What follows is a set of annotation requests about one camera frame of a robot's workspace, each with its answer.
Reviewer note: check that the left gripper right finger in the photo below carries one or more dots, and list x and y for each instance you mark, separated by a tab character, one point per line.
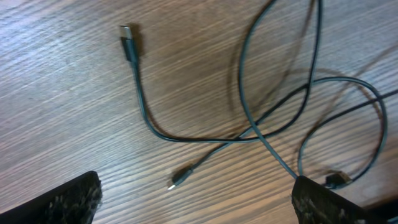
314	204

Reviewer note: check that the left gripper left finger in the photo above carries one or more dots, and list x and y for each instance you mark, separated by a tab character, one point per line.
75	201

